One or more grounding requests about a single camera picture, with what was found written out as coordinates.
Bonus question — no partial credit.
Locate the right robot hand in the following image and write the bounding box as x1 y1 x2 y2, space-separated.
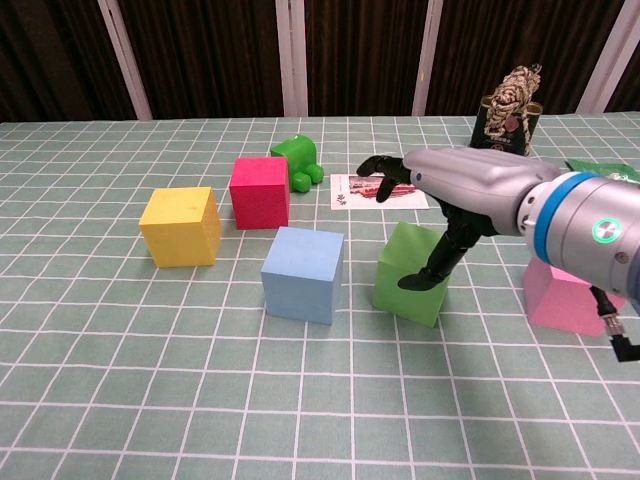
355 147 561 291

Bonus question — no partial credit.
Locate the green cube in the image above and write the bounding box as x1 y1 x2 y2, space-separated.
371 222 451 329

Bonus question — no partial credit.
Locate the pink cube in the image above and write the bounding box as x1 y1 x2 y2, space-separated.
523 257 626 339

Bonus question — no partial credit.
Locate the blue cube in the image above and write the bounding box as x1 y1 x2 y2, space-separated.
260 225 345 326

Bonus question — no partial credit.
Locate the dark green gift box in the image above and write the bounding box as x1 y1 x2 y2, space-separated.
468 94 545 156

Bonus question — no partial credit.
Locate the green foil packet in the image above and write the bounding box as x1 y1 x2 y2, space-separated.
565 157 640 186

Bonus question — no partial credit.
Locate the white picture card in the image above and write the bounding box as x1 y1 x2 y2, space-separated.
329 173 430 211

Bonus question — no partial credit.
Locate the green plastic toy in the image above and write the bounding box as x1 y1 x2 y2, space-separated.
270 133 325 194

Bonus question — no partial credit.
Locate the red cube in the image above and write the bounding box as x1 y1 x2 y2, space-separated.
228 156 291 231

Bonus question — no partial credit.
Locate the green checkered tablecloth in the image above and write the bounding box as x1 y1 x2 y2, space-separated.
0 112 640 480

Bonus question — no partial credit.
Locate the dark brown curtain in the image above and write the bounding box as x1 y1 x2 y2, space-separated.
0 0 640 124

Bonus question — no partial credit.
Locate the yellow cube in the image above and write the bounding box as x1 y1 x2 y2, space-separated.
138 186 222 269

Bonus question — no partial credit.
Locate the braided beige rope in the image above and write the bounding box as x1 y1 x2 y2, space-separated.
479 63 544 157

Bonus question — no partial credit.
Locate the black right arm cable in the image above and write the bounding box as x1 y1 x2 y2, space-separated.
589 284 640 362

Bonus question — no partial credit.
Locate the white double frame post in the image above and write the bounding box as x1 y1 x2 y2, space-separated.
274 0 309 119

